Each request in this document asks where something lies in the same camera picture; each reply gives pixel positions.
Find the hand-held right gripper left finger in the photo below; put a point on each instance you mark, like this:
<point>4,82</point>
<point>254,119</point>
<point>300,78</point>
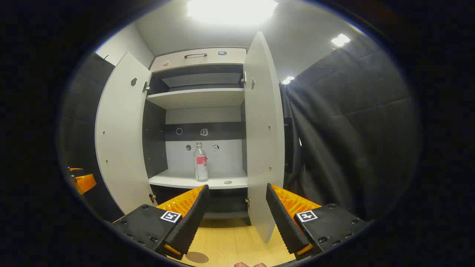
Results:
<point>189,226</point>

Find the black backdrop cloth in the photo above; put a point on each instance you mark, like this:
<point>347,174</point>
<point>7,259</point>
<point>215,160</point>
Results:
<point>352,129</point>

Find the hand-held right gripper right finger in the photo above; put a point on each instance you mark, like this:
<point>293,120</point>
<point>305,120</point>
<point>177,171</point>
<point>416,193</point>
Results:
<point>284,226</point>

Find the grey cabinet flap panel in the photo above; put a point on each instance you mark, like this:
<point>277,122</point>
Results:
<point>222,61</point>

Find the large ceiling light panel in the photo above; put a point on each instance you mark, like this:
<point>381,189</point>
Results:
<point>232,11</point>

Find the clear plastic bottle pink label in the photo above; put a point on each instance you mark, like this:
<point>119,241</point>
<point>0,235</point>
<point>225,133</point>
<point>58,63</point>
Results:
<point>200,167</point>

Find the small ceiling light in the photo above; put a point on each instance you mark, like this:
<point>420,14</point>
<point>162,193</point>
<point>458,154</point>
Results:
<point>288,80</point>
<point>340,39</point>

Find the grey cabinet shelf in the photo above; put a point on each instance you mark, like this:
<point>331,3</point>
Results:
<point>196,98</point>
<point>178,180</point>

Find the brown round coaster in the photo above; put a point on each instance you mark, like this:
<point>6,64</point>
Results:
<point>196,257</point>

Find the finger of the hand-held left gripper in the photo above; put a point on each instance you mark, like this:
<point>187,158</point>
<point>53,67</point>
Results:
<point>86,183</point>
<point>76,170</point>

